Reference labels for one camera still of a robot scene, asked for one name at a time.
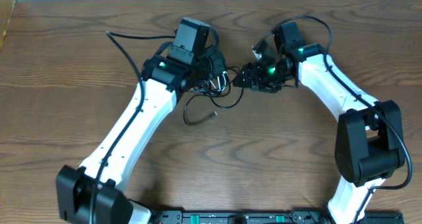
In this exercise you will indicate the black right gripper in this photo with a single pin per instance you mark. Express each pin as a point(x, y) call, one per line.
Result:
point(248, 69)

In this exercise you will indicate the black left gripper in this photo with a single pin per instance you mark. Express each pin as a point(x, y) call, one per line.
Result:
point(214, 63)

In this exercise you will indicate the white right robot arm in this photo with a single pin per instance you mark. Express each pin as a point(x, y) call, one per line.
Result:
point(370, 152)

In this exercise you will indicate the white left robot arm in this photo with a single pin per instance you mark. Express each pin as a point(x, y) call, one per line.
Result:
point(94, 193)

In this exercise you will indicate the cardboard side panel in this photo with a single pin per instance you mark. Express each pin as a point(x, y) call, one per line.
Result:
point(6, 11)

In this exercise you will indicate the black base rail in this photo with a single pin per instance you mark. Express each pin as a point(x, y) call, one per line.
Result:
point(296, 216)

